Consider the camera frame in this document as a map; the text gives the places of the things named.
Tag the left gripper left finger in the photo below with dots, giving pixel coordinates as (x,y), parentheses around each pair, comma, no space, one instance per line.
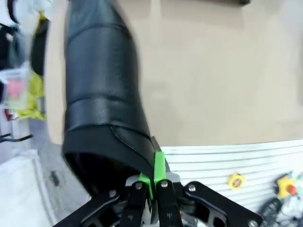
(135,203)

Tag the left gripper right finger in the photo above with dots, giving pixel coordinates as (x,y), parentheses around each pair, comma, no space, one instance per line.
(170,201)

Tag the yellow round button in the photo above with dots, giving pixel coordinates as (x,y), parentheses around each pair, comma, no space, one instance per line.
(236,181)

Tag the yellow emergency stop button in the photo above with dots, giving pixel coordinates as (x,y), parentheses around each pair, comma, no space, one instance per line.
(286,186)

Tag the yellow green bag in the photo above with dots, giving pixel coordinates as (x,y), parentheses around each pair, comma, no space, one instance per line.
(33,99)

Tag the black hanging t-shirt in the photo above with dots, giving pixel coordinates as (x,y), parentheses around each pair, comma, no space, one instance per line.
(40,47)

